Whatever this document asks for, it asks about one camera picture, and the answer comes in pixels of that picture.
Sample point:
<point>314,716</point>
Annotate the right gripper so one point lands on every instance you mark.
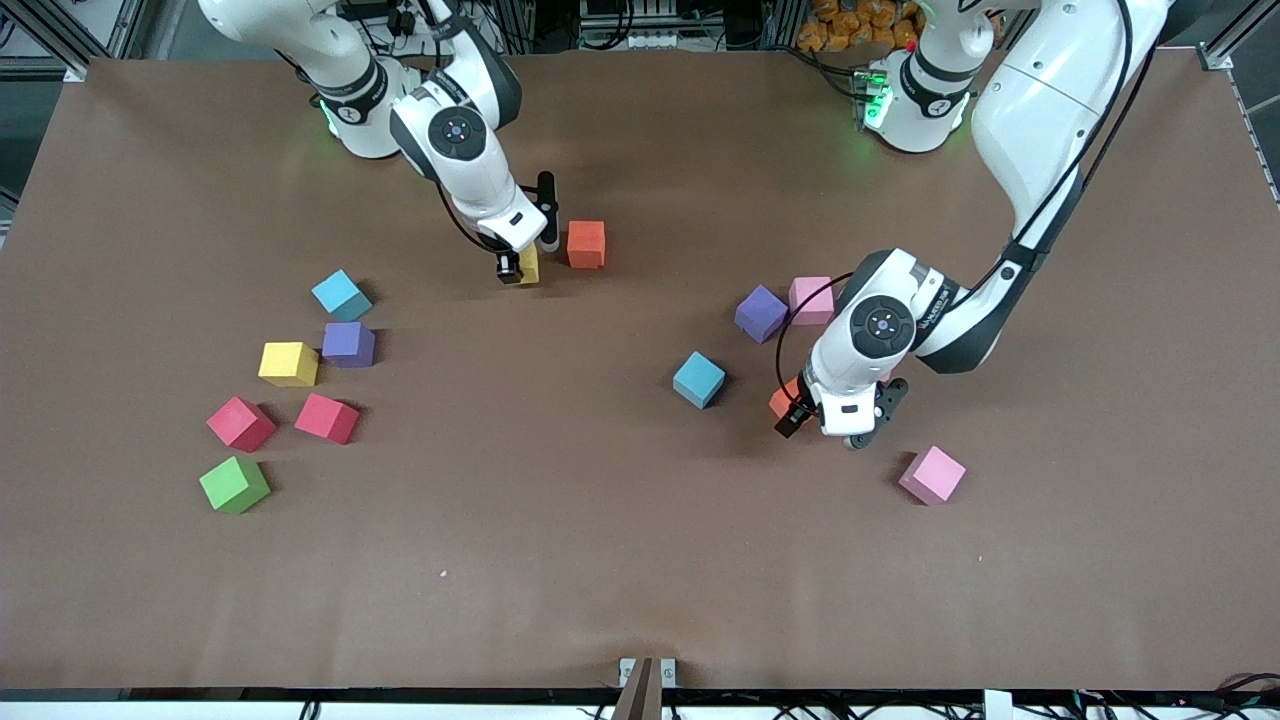
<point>510,266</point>

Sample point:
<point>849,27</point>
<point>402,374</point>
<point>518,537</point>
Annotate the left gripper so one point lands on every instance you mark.
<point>792,418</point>

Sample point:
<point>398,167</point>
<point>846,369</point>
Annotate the yellow foam cube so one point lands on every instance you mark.
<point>288,362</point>
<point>532,266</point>

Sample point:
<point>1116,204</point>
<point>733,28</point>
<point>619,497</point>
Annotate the orange foam cube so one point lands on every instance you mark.
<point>782,398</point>
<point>586,243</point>

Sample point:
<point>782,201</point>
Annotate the cyan foam cube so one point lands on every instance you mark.
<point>698,378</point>
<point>340,295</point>

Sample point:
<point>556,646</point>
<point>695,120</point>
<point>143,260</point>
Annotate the purple foam cube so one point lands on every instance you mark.
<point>760,312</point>
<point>347,343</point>

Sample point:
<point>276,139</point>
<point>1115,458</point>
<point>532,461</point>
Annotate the red foam cube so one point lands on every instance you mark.
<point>240,423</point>
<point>325,417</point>

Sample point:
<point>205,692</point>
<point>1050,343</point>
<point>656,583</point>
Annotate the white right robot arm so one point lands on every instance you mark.
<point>480,180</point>

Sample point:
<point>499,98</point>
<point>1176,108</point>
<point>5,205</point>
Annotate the pink foam cube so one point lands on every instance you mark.
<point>811,299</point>
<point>931,474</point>

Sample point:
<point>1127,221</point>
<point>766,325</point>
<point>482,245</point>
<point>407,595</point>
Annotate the white power strip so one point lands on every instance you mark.
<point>655,40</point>

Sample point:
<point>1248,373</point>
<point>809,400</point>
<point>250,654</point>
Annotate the green foam cube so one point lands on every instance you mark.
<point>233,484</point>

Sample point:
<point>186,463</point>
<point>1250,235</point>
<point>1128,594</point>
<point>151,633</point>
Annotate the bag of orange fruit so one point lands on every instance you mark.
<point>850,22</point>

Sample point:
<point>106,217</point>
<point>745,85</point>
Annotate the metal table edge bracket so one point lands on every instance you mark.
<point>625,668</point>

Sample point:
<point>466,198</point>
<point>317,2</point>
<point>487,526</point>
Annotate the brown tapered post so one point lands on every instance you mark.
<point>638,695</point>

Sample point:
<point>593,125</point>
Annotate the aluminium frame rail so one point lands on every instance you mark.
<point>1250,120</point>
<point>95,35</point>

